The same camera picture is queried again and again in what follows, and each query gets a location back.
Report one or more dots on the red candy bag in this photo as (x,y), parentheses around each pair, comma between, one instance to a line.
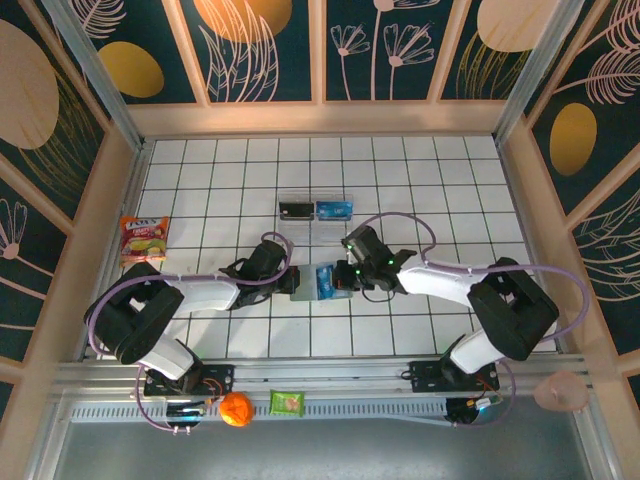
(144,242)

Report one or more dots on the black credit card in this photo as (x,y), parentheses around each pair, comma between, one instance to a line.
(298,210)

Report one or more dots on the teal panel yellow oval feather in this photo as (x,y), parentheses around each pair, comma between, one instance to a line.
(165,30)

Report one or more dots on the pink plastic cup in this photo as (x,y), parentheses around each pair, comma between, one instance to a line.
(560,392)

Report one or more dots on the aluminium corner post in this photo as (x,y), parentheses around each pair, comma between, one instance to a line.
(95,70)
(530,70)

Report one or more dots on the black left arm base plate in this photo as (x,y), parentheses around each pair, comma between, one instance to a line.
(220,377)

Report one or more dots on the teal panel flower stems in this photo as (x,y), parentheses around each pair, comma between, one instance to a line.
(360,75)

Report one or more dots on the orange fruit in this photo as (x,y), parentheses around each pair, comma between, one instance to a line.
(236,409)

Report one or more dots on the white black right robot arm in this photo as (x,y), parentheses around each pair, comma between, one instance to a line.
(435,282)

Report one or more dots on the green snack packet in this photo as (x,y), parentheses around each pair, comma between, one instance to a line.
(287,403)

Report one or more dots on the green card holder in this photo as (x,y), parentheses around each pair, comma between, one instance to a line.
(306,287)

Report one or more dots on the aluminium side rail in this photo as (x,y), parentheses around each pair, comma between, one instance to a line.
(128,210)

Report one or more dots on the clear plastic tray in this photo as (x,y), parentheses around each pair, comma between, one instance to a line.
(310,231)

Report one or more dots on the aluminium base beam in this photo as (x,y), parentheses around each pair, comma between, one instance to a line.
(320,372)

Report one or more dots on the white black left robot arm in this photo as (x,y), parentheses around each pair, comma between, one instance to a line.
(205,293)

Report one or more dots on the teal panel large peach oval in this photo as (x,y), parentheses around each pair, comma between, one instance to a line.
(75,150)

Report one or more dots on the teal panel peach circle lines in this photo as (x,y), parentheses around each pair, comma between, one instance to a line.
(460,30)

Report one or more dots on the teal panel orange circle leaves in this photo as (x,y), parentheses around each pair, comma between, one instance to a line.
(295,60)

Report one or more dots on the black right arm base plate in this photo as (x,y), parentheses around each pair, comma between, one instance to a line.
(425,377)

